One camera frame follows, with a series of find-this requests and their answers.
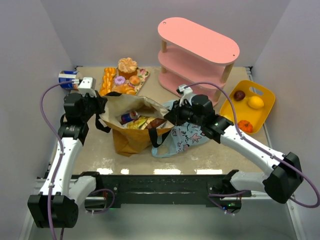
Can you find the small round bun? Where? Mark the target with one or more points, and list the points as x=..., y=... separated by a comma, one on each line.
x=134, y=80

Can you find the brown paper tote bag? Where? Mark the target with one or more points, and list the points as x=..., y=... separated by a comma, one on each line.
x=132, y=141

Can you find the twisted orange bread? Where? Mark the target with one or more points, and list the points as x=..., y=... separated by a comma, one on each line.
x=107, y=81

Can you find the purple frosted donut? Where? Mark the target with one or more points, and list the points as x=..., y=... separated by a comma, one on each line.
x=119, y=80

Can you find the yellow lemon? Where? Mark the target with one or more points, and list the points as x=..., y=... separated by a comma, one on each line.
x=255, y=102

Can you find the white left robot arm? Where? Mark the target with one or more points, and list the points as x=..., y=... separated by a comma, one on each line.
x=58, y=202

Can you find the glazed cruller donut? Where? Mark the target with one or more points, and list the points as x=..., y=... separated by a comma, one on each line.
x=124, y=89

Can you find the blue printed plastic bag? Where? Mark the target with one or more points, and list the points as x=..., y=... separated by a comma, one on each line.
x=180, y=139

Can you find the dark red fruit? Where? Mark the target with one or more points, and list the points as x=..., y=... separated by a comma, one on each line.
x=239, y=95

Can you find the pink three-tier shelf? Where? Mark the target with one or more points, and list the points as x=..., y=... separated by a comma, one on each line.
x=193, y=54

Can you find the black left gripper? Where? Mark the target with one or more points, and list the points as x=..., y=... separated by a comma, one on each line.
x=100, y=103

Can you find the brown chips bag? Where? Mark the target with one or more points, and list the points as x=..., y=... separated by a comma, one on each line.
x=146, y=122

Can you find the silver drink can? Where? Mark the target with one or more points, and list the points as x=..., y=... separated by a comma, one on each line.
x=129, y=117

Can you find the small orange pumpkin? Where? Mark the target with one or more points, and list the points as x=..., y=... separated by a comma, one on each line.
x=245, y=126

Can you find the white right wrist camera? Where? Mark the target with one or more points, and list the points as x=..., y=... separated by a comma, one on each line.
x=186, y=94

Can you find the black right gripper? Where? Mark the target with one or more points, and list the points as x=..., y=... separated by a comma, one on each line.
x=173, y=114

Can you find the black table front frame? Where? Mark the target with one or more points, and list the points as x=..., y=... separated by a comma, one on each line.
x=169, y=189

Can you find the orange frosted cupcake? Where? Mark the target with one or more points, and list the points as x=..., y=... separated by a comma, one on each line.
x=127, y=67

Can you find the floral rectangular tray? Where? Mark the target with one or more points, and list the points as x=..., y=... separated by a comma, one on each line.
x=143, y=75

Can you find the yellow plastic basket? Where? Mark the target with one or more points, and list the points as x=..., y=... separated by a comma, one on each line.
x=240, y=110

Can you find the blue white carton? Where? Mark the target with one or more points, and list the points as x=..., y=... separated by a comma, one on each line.
x=71, y=79

